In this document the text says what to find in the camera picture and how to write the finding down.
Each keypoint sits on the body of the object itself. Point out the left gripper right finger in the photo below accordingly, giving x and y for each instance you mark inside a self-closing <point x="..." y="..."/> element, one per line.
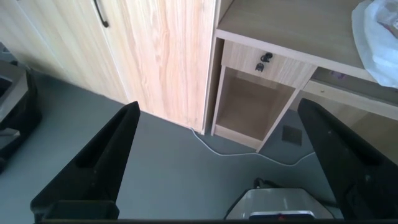
<point x="345" y="155"/>

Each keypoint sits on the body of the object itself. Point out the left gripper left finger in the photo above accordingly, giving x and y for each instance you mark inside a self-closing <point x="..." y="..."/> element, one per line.
<point x="102" y="161"/>

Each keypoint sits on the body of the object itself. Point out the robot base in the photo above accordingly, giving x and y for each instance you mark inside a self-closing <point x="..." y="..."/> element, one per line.
<point x="280" y="203"/>

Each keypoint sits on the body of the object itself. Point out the white plastic bag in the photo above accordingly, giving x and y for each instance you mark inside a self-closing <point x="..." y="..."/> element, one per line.
<point x="377" y="43"/>

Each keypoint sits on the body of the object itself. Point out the black floor socket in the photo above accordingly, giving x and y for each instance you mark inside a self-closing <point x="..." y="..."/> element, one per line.
<point x="292" y="135"/>

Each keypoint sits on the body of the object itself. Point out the black grey machine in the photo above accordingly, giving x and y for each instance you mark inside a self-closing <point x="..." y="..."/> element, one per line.
<point x="15" y="102"/>

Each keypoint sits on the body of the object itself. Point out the wooden cupboard door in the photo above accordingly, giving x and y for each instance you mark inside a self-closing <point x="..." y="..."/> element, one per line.
<point x="155" y="56"/>

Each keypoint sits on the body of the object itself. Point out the wooden drawer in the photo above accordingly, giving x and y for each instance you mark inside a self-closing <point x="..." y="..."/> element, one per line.
<point x="269" y="63"/>

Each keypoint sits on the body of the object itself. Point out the wooden counter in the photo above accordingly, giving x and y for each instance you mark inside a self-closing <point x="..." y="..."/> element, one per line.
<point x="280" y="28"/>

